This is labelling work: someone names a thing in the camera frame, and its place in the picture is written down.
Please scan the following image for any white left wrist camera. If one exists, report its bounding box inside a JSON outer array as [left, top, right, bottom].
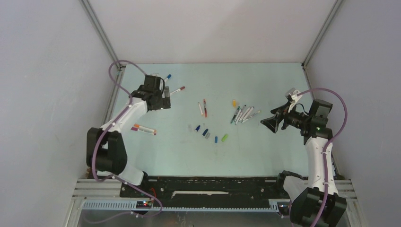
[[143, 75, 165, 91]]

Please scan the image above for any white marker dark blue cap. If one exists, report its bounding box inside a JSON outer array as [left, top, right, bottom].
[[234, 108, 242, 124]]

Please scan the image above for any purple cap marker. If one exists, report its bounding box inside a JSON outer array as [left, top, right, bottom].
[[131, 127, 157, 135]]

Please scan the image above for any red gel pen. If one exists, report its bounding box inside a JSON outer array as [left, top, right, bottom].
[[203, 99, 208, 118]]

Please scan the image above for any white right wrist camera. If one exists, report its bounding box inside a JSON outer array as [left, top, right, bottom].
[[285, 87, 303, 113]]

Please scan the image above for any light green cap marker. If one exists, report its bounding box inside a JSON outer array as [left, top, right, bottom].
[[242, 110, 261, 123]]

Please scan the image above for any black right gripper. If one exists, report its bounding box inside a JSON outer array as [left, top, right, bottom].
[[260, 100, 311, 133]]

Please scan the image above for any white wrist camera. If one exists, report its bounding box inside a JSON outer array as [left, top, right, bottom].
[[285, 87, 303, 113], [143, 75, 165, 91]]

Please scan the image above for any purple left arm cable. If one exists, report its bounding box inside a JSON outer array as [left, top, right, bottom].
[[91, 60, 164, 218]]

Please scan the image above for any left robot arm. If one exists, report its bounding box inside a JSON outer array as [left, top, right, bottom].
[[86, 85, 171, 197]]

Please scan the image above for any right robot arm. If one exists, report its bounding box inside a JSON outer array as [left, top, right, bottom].
[[260, 99, 347, 227]]

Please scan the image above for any orange cap marker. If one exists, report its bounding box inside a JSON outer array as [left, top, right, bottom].
[[134, 124, 157, 133]]

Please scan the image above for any grey cable duct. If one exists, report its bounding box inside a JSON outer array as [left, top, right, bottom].
[[82, 200, 289, 212]]

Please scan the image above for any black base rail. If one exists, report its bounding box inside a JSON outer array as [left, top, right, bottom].
[[139, 176, 289, 208]]

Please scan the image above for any dark red cap marker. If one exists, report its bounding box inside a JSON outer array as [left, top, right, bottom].
[[169, 86, 185, 96]]

